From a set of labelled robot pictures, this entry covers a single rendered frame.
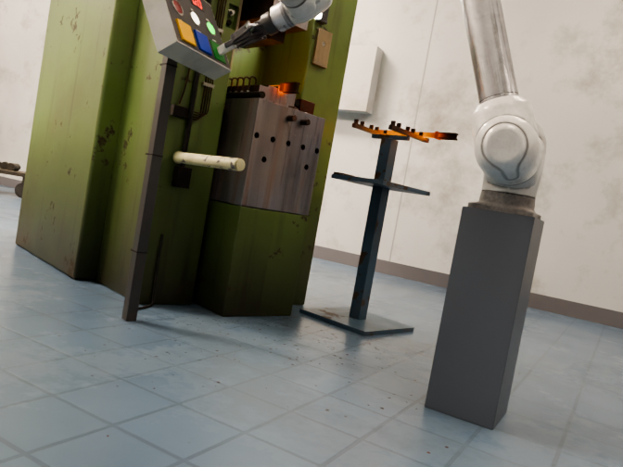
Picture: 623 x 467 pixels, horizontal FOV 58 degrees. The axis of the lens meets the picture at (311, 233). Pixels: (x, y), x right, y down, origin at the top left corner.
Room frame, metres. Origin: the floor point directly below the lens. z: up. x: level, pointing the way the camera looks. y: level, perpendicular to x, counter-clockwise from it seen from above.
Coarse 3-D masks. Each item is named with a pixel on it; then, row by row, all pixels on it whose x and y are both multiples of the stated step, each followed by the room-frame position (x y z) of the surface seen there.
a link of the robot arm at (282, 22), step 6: (276, 6) 1.94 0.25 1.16; (282, 6) 1.93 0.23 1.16; (270, 12) 1.95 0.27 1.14; (276, 12) 1.94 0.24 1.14; (282, 12) 1.93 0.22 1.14; (276, 18) 1.94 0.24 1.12; (282, 18) 1.94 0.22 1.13; (288, 18) 1.94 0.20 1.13; (276, 24) 1.95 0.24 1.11; (282, 24) 1.95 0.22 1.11; (288, 24) 1.96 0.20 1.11; (282, 30) 1.98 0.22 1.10
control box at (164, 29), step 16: (144, 0) 1.86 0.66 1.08; (160, 0) 1.84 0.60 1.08; (176, 0) 1.91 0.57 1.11; (192, 0) 2.02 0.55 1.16; (160, 16) 1.84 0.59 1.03; (176, 16) 1.87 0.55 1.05; (208, 16) 2.11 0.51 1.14; (160, 32) 1.83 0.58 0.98; (176, 32) 1.82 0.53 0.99; (208, 32) 2.05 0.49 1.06; (160, 48) 1.83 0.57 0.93; (176, 48) 1.85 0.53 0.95; (192, 48) 1.89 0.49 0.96; (192, 64) 1.98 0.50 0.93; (208, 64) 2.01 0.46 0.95; (224, 64) 2.08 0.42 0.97
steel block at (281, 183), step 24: (240, 120) 2.41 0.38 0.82; (264, 120) 2.36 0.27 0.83; (312, 120) 2.54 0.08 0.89; (240, 144) 2.39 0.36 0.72; (264, 144) 2.37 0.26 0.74; (312, 144) 2.55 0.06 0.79; (264, 168) 2.39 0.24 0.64; (288, 168) 2.48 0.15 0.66; (312, 168) 2.57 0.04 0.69; (216, 192) 2.47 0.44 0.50; (240, 192) 2.34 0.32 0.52; (264, 192) 2.40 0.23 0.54; (288, 192) 2.49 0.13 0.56
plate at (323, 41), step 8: (320, 32) 2.74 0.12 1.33; (328, 32) 2.78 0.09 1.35; (320, 40) 2.75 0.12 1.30; (328, 40) 2.79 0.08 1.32; (320, 48) 2.76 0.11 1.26; (328, 48) 2.79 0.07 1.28; (312, 56) 2.75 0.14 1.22; (320, 56) 2.76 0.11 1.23; (328, 56) 2.80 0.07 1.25; (320, 64) 2.77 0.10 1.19
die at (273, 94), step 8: (232, 88) 2.55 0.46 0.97; (240, 88) 2.50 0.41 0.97; (256, 88) 2.41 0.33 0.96; (264, 88) 2.42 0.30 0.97; (272, 88) 2.44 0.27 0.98; (272, 96) 2.45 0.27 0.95; (280, 96) 2.48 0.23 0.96; (288, 96) 2.51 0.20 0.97; (280, 104) 2.48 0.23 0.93; (288, 104) 2.51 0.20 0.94
